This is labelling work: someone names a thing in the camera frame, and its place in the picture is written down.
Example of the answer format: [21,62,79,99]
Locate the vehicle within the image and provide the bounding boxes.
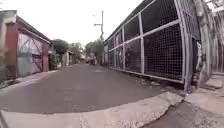
[85,56,97,66]

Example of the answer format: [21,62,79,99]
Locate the green trees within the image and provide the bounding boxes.
[84,38,106,64]

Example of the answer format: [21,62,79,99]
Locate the grey asphalt road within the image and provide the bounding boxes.
[0,63,174,115]

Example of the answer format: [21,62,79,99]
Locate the utility pole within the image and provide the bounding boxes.
[93,10,105,42]

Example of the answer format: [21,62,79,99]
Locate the small pale building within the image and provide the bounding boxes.
[61,49,76,67]

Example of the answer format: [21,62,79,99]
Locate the grey metal mesh fence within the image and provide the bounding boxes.
[102,0,224,92]

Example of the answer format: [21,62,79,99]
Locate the pale concrete kerb strip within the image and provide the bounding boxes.
[0,90,185,128]

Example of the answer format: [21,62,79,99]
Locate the green tree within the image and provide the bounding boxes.
[50,38,70,64]

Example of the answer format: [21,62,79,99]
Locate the red building with metal gate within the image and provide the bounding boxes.
[0,9,52,81]

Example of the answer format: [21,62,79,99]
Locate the concrete pavement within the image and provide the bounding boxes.
[143,73,224,128]

